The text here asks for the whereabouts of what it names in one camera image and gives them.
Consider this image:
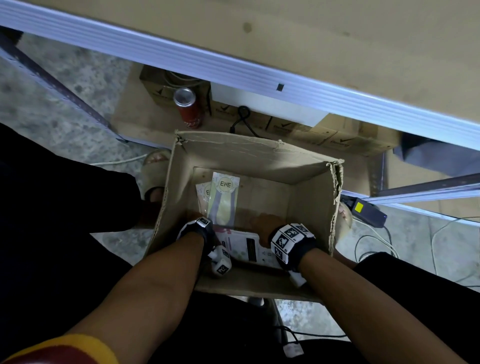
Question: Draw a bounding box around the person's right hand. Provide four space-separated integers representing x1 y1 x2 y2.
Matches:
251 213 286 247

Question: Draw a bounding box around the person's right forearm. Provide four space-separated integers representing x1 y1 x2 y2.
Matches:
298 247 468 364

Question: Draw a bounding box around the person's left forearm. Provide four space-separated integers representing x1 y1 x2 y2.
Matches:
63 232 205 364

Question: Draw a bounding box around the left wrist marker tracker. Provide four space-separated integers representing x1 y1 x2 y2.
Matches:
176 216 233 278

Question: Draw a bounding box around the wrist marker tracker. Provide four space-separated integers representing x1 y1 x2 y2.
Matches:
176 216 233 278
270 223 320 288

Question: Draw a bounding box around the right wrist marker tracker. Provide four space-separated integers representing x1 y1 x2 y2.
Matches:
270 223 320 288

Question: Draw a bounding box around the white packet with black label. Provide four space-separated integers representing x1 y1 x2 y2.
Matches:
214 227 281 269

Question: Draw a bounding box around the beige left sandal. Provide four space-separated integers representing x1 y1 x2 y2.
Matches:
139 148 173 201

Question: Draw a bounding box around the large open cardboard box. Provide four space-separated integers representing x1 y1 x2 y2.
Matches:
144 130 345 303

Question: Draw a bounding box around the small brown cardboard box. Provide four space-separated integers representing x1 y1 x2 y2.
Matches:
322 114 401 157
210 100 272 133
139 64 211 115
265 116 338 147

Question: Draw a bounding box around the black power adapter yellow label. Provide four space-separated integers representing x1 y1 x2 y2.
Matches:
340 194 388 229

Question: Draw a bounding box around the red soda can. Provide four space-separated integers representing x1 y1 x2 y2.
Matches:
173 87 203 130

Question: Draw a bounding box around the brown shelf board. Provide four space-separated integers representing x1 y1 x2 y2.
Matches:
110 63 376 196

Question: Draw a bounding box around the white flat box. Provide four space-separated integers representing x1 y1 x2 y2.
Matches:
209 82 329 128

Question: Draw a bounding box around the small white tag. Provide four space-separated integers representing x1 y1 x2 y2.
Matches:
283 341 304 358

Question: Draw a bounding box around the person's left leg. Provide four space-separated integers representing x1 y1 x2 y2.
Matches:
0 123 158 353

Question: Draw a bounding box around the person's leg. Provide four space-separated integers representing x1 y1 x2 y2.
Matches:
352 252 480 364
0 123 158 353

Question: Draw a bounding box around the person's right leg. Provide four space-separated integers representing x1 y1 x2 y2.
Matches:
352 252 480 364

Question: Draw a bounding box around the yellow red sleeve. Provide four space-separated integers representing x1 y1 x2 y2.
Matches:
0 334 120 364

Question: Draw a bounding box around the grey box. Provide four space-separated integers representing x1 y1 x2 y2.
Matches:
392 132 480 178

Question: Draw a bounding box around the dark metal shelf beam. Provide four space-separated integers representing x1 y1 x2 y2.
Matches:
0 30 128 144

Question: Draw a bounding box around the white floor cable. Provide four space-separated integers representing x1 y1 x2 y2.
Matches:
89 153 149 167

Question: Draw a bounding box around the black looped cable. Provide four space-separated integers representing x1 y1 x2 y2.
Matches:
229 105 263 139

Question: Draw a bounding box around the white adapter cable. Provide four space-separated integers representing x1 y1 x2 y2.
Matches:
352 217 400 263

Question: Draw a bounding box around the thin black cable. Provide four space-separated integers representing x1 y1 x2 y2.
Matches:
277 325 348 344

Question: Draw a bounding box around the silver aluminium table edge rail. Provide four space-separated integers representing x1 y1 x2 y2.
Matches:
0 0 480 151

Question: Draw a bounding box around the silver metal frame beam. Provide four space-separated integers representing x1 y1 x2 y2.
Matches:
340 172 480 227

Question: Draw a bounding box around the thin white cable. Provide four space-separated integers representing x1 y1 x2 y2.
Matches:
430 215 480 289

